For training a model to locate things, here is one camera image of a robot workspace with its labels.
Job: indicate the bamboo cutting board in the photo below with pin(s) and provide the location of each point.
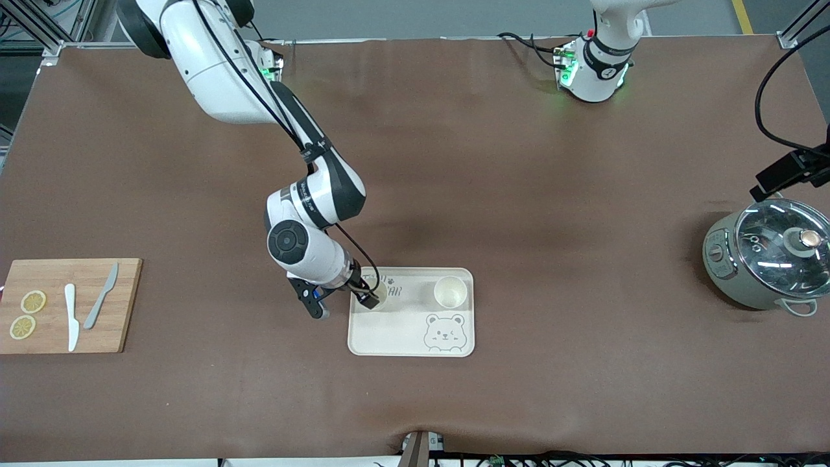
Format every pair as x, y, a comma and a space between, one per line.
52, 275

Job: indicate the white plastic cup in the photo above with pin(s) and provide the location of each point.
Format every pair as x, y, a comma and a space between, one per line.
450, 295
382, 292

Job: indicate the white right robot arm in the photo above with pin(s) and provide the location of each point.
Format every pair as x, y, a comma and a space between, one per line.
214, 78

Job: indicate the brown table cover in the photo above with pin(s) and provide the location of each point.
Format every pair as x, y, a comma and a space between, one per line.
519, 162

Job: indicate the grey-green electric cooking pot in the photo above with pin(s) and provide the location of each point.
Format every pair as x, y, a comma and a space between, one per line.
726, 272

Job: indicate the white plastic knife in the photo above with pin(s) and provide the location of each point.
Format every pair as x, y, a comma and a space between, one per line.
71, 318

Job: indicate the aluminium frame profile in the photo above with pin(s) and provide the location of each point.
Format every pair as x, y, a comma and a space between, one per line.
45, 35
794, 29

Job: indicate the cream bear print tray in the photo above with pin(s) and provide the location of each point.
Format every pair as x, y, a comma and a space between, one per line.
402, 334

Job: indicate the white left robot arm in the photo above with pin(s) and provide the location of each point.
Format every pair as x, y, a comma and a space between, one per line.
593, 81

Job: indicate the yellow lemon slice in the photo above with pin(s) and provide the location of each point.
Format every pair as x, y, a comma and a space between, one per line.
23, 327
33, 301

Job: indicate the grey plastic knife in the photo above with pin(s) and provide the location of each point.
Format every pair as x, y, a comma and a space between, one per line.
97, 305

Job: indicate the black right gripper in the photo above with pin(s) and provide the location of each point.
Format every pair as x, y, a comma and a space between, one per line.
358, 286

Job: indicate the metal bracket at table edge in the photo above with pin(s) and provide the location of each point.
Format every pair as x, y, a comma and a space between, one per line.
418, 451

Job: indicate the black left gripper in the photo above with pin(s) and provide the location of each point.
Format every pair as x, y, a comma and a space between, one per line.
780, 169

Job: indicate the glass pot lid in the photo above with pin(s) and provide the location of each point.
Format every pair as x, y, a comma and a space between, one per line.
771, 240

